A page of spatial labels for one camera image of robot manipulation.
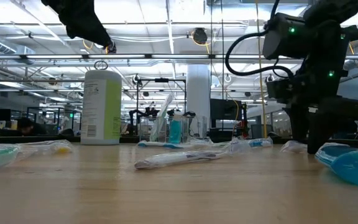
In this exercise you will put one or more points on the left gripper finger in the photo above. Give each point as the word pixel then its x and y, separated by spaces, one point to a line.
pixel 89 32

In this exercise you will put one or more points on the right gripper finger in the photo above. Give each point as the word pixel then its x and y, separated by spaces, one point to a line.
pixel 319 133
pixel 298 124

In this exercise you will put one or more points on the clear toothbrush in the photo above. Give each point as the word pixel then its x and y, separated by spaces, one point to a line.
pixel 292 146

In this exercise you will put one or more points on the blue white toothbrush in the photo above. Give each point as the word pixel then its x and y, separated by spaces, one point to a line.
pixel 157 144
pixel 259 142

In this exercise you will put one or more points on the yellow white toothbrush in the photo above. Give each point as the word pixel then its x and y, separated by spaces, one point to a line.
pixel 57 148

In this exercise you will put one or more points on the purple white toothbrush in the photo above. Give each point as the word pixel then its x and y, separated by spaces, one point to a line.
pixel 172 159

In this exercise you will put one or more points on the black background robot arm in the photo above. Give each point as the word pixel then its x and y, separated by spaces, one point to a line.
pixel 149 112

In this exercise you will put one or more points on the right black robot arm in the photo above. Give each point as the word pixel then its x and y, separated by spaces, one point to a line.
pixel 287 37

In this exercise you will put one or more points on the white green wipes canister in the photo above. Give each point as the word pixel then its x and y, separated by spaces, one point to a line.
pixel 101 109

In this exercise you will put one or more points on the clear cup with toothbrushes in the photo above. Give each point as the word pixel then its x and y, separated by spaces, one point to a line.
pixel 162 80

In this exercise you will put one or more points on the overhead aluminium beam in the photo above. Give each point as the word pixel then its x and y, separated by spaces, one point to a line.
pixel 179 56

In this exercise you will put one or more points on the clear acrylic organizer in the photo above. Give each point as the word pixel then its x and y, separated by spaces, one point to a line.
pixel 194 127

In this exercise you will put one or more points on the white building column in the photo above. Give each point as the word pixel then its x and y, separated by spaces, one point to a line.
pixel 197 93

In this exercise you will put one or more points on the person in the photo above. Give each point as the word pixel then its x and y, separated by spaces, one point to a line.
pixel 30 127

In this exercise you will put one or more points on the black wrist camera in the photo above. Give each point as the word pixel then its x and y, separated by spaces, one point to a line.
pixel 278 90

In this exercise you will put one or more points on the black table edge rail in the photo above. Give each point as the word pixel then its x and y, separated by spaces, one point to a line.
pixel 57 139

